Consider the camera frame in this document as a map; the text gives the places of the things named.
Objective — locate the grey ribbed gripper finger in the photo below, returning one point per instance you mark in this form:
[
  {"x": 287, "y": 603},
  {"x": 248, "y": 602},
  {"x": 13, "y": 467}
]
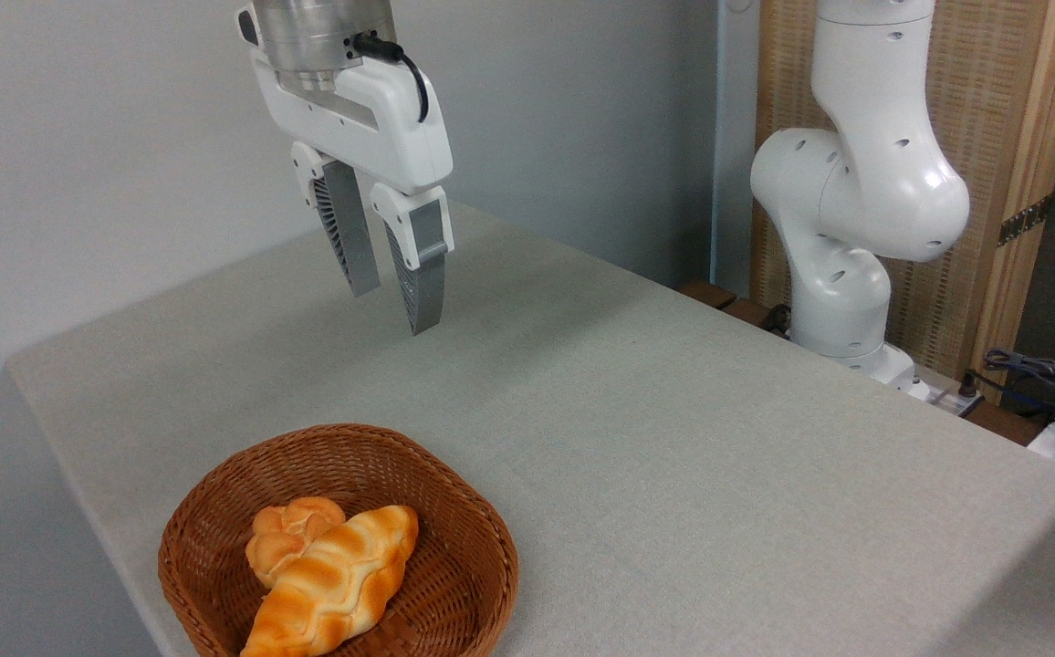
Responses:
[
  {"x": 349, "y": 228},
  {"x": 425, "y": 274}
]

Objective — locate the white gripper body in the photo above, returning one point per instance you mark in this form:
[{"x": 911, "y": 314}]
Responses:
[{"x": 391, "y": 119}]

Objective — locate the long twisted bread loaf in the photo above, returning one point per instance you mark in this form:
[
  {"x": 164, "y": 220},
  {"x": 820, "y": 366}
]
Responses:
[{"x": 336, "y": 584}]

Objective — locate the round knotted bread roll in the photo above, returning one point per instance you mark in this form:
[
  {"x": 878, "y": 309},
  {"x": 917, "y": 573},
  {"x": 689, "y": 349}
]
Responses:
[{"x": 286, "y": 538}]

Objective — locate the brown wicker basket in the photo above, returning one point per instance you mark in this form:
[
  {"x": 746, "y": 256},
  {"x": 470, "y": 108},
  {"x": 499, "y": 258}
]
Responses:
[{"x": 454, "y": 584}]

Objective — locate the grey tablecloth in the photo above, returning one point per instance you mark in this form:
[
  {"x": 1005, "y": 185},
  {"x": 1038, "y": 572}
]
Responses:
[{"x": 673, "y": 474}]

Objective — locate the metal screen hinge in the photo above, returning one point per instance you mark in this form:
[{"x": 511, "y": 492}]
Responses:
[{"x": 1025, "y": 221}]

